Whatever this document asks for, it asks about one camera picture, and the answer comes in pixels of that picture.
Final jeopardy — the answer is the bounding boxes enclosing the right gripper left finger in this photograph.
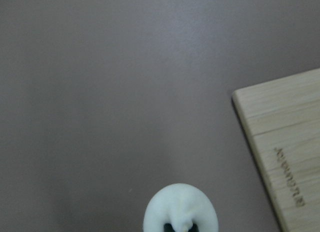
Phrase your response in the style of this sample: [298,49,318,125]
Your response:
[163,223,174,232]

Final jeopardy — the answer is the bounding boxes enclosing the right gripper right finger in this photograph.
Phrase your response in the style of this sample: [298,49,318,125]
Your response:
[188,223,199,232]

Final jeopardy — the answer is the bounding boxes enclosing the white steamed bun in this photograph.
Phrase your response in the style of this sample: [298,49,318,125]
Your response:
[142,183,219,232]

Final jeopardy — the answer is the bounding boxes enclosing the bamboo cutting board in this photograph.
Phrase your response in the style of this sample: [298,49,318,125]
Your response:
[232,69,320,232]

